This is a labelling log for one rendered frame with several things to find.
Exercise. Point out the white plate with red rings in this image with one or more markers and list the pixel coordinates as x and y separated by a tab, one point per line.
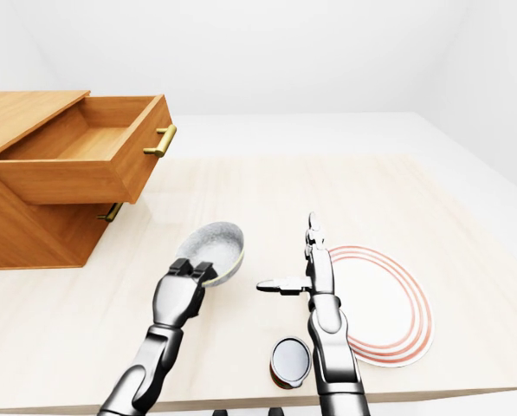
383	303

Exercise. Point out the wooden cabinet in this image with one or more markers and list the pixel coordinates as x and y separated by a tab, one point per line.
20	234

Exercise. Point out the tin with silver lid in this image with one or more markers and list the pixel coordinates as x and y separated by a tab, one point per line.
290	357

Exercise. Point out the small dark shape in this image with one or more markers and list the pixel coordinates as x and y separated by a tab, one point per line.
220	413
276	411

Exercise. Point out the open wooden drawer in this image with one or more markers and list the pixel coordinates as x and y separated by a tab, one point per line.
67	184

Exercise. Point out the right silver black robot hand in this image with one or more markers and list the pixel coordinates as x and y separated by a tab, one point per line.
321	273

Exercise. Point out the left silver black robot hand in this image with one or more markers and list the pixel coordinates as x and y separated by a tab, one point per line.
178	299

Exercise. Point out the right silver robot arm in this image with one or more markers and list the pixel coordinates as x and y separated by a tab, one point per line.
334	355

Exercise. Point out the black bowl with speckled inside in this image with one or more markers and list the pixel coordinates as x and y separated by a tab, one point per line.
217	247

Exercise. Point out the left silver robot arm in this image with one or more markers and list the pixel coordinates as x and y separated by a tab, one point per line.
154	364

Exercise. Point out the closed wooden drawer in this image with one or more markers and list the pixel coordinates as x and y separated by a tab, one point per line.
74	223

